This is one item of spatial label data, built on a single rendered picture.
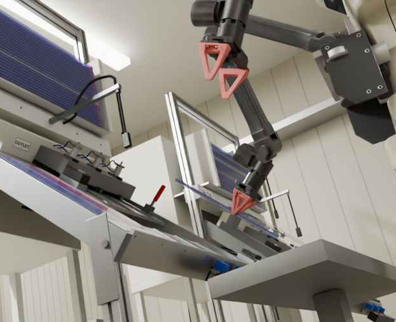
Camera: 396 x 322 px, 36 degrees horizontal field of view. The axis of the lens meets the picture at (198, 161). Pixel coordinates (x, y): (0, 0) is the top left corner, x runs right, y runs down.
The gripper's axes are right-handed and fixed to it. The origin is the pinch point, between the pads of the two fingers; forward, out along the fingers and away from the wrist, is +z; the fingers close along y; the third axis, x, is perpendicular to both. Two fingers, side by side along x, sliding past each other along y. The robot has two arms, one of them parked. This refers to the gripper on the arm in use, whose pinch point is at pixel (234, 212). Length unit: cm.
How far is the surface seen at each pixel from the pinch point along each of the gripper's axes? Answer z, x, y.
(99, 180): 14.1, -33.1, 25.2
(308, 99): -129, -125, -252
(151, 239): 19, 20, 65
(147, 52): -87, -216, -164
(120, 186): 12.2, -32.8, 14.7
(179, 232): 14.5, -10.5, 5.1
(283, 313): 19.0, 22.4, -23.1
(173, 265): 22, 20, 52
